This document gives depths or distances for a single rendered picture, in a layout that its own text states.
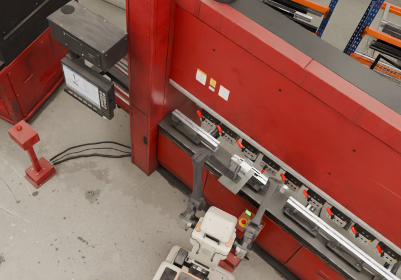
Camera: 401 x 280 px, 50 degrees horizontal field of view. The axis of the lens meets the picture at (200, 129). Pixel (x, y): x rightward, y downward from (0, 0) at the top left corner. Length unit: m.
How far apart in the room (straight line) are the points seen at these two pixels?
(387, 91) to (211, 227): 1.36
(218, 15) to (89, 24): 0.90
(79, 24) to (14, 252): 2.25
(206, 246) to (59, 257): 1.70
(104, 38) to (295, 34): 1.22
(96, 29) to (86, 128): 2.04
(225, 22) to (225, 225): 1.28
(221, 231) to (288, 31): 1.33
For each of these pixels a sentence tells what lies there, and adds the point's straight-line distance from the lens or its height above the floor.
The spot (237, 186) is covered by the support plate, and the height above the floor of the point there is 1.00.
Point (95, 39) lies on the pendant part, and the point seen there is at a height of 1.95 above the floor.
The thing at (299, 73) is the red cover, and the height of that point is 2.25.
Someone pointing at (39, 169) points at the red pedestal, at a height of 0.15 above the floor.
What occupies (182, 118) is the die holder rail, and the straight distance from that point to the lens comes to 3.71.
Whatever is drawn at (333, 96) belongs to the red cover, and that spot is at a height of 2.24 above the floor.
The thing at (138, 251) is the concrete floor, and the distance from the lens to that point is 4.20.
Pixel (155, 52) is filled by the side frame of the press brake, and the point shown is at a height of 1.82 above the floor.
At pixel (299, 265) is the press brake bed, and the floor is 0.44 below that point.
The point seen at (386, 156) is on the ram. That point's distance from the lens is 2.61.
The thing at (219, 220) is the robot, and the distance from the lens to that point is 2.85.
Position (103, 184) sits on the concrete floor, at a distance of 4.47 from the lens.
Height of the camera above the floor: 4.00
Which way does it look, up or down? 56 degrees down
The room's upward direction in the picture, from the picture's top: 12 degrees clockwise
